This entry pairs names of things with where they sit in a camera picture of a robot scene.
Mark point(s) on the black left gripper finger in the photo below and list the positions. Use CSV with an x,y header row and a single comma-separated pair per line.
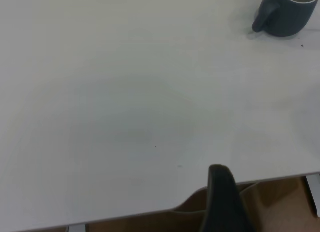
x,y
225,204

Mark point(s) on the white table frame bracket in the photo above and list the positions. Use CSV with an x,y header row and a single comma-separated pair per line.
x,y
76,228

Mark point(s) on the dark grey ceramic mug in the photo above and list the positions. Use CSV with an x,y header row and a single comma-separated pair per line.
x,y
287,17

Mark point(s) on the brown curved seat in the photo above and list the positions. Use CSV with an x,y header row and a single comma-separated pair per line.
x,y
192,204

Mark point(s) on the white table leg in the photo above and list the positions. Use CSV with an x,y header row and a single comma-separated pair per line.
x,y
313,194

